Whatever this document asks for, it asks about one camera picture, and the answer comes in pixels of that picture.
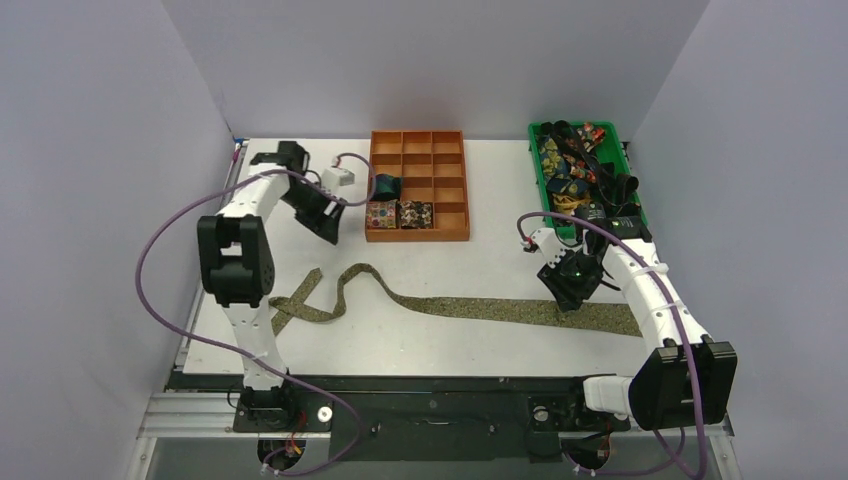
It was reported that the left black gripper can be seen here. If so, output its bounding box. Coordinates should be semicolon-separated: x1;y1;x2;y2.
281;183;346;245

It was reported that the olive floral patterned tie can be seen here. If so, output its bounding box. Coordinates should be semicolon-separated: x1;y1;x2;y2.
269;263;640;337

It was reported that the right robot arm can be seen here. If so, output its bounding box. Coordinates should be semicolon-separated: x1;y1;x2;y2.
523;204;738;430

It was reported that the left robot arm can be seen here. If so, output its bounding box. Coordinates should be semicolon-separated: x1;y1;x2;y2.
197;141;344;431

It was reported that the pile of patterned ties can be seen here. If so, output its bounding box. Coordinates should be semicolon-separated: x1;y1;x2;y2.
535;121;643;220

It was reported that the rolled dotted colourful tie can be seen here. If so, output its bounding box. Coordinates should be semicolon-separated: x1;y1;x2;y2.
366;200;398;230

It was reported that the rolled dark green tie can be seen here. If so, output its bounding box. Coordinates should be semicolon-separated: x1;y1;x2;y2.
370;173;403;202

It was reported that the rolled black floral tie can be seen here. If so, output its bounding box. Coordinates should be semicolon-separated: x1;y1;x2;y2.
398;201;434;230

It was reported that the orange compartment tray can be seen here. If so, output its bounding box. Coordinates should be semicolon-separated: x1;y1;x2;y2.
365;130;471;243

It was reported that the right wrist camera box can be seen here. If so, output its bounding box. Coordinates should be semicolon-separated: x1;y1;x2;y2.
521;227;573;268

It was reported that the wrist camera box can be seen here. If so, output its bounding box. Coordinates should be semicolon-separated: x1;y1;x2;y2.
320;166;355;197
521;227;573;268

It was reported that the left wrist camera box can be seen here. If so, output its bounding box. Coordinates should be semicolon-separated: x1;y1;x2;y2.
320;166;355;197

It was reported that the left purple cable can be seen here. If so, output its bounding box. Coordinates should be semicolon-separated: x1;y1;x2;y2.
135;152;378;478

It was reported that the purple cable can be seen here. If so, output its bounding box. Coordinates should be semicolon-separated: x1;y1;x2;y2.
135;152;378;478
516;211;710;480

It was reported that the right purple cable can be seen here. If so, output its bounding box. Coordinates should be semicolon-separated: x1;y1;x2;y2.
516;211;710;480

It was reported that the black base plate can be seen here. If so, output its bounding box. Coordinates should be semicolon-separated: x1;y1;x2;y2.
166;372;631;469

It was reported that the aluminium frame rail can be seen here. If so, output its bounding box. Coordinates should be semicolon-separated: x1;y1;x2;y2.
125;390;747;480

